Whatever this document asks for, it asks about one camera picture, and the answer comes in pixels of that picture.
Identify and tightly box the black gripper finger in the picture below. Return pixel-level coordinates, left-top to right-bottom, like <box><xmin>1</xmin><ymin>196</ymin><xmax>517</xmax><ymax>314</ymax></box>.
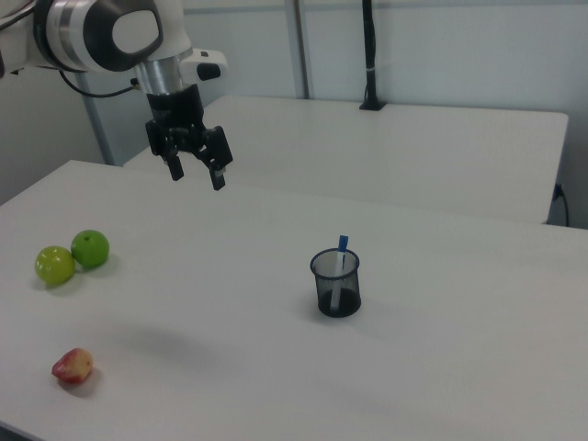
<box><xmin>195</xmin><ymin>126</ymin><xmax>234</xmax><ymax>192</ymax></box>
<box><xmin>145</xmin><ymin>119</ymin><xmax>186</xmax><ymax>182</ymax></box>

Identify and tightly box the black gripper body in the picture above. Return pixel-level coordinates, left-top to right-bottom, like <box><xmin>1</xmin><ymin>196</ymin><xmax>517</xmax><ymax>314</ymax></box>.
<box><xmin>146</xmin><ymin>85</ymin><xmax>207</xmax><ymax>153</ymax></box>

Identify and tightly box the white marker pen blue cap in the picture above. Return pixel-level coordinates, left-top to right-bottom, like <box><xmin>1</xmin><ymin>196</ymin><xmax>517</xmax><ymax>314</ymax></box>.
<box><xmin>331</xmin><ymin>234</ymin><xmax>349</xmax><ymax>310</ymax></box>

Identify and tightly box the black mesh pen holder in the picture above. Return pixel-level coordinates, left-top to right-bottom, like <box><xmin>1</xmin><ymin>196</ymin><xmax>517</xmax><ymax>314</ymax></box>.
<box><xmin>310</xmin><ymin>247</ymin><xmax>363</xmax><ymax>318</ymax></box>

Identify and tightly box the dark green apple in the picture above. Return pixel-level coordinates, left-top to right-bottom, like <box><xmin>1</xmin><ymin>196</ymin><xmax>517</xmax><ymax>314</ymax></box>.
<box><xmin>70</xmin><ymin>230</ymin><xmax>110</xmax><ymax>270</ymax></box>

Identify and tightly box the yellow-green apple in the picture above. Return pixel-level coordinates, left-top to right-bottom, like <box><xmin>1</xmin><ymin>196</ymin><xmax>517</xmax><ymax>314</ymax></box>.
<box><xmin>35</xmin><ymin>245</ymin><xmax>76</xmax><ymax>285</ymax></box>

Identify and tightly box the white side table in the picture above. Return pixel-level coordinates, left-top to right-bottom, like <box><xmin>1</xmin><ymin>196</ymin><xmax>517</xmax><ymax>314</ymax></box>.
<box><xmin>122</xmin><ymin>95</ymin><xmax>570</xmax><ymax>225</ymax></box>

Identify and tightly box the red yellow wax apple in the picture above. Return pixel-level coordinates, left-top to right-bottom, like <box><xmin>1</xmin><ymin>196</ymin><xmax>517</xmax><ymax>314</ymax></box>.
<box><xmin>51</xmin><ymin>347</ymin><xmax>95</xmax><ymax>385</ymax></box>

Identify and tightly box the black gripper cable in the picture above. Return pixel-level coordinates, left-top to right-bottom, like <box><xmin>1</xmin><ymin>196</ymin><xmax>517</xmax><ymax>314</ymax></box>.
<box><xmin>58</xmin><ymin>71</ymin><xmax>141</xmax><ymax>98</ymax></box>

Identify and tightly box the black camera pole with base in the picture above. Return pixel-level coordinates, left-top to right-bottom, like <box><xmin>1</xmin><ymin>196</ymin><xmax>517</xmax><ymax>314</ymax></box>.
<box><xmin>358</xmin><ymin>0</ymin><xmax>386</xmax><ymax>111</ymax></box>

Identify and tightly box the black cable at table edge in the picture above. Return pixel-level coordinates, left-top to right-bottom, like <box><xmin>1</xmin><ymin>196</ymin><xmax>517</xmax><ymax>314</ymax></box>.
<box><xmin>553</xmin><ymin>182</ymin><xmax>571</xmax><ymax>227</ymax></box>

